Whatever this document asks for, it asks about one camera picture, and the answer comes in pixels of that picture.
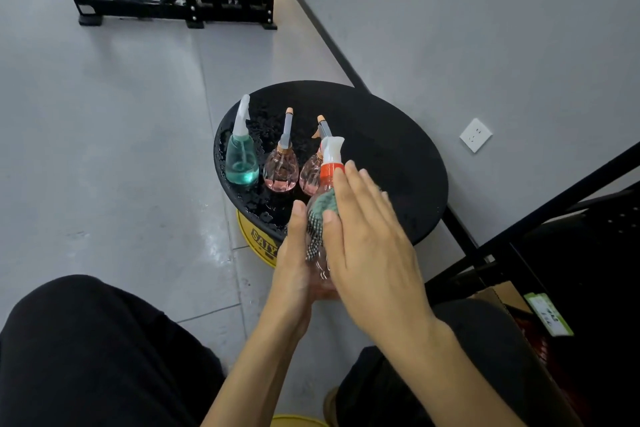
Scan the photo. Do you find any person's left hand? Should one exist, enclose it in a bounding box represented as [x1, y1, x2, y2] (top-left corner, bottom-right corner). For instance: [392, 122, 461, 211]
[259, 199, 341, 340]

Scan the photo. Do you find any person's right hand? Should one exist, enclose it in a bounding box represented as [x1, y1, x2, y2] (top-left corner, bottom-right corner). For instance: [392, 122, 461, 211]
[321, 159, 441, 350]

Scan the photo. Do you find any green cleaning cloth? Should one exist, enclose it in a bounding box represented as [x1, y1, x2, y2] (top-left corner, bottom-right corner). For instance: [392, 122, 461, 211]
[305, 189, 341, 262]

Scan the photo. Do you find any pink spray bottle grey nozzle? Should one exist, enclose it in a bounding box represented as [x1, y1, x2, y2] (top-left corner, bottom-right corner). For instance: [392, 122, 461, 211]
[263, 107, 300, 193]
[299, 114, 333, 196]

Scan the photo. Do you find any green spray bottle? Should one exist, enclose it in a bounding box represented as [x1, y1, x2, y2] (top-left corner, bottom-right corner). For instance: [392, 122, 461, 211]
[225, 93, 261, 186]

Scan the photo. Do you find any pink bottle orange white nozzle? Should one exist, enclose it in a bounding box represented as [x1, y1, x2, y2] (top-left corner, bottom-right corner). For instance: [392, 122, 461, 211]
[305, 135, 347, 282]

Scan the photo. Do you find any black metal rack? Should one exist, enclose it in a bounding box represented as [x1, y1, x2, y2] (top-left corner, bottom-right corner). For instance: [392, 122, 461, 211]
[425, 141, 640, 427]

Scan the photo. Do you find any person's left forearm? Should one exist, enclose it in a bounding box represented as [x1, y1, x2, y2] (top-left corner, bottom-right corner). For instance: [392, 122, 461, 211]
[201, 311, 301, 427]

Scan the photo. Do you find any person's light shoe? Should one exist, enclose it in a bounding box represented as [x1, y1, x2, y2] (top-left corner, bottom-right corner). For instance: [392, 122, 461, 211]
[323, 386, 341, 427]

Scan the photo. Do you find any yellow barrel base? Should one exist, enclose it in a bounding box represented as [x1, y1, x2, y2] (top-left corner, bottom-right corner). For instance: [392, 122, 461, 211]
[236, 210, 280, 269]

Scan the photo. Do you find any round black table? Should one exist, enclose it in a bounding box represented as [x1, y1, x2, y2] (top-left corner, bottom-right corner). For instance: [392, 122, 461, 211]
[213, 80, 449, 246]

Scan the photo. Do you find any brown cardboard box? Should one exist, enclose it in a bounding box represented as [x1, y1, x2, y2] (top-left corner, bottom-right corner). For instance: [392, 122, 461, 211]
[469, 281, 583, 427]

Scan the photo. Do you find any yellow round stool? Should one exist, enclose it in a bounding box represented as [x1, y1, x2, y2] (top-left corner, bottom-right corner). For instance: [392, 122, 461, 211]
[269, 415, 330, 427]

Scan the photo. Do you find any green white label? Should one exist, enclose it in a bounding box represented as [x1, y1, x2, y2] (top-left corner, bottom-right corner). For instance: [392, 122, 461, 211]
[523, 292, 575, 338]

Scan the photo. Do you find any white wall socket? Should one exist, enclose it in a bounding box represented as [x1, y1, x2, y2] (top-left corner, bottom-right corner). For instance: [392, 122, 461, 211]
[459, 117, 494, 154]

